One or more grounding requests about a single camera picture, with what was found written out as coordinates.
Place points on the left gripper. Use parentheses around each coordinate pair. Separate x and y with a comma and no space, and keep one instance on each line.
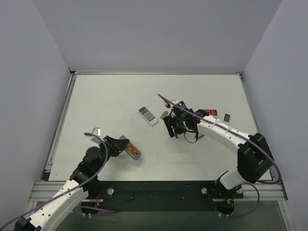
(111,146)

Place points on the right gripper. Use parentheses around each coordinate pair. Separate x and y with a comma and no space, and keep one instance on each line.
(175,123)

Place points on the beige battery cover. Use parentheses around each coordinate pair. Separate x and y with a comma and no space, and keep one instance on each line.
(164,114)

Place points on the beige remote control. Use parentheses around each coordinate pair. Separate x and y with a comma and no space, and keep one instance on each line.
(135,157)

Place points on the red orange battery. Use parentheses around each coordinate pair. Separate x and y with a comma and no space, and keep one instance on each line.
(132,150)

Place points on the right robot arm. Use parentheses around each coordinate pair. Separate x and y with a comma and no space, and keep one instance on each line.
(254,158)

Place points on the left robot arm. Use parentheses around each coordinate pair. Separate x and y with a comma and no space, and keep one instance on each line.
(82,182)

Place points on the grey white remote control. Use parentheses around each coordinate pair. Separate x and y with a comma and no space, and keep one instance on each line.
(148,116)

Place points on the red white remote control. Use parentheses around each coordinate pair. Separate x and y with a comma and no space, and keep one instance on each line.
(212,112)

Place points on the slim white remote control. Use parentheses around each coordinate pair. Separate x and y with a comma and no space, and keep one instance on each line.
(226,119)

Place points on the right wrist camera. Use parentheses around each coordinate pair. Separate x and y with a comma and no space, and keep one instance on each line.
(169,104)

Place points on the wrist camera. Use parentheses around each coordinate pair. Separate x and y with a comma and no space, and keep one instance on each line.
(169,104)
(95,134)

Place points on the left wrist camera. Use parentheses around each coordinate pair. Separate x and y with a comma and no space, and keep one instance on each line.
(95,134)

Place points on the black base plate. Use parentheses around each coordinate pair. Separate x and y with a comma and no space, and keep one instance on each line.
(158,196)

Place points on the aluminium frame rail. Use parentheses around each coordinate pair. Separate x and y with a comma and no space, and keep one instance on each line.
(44,190)

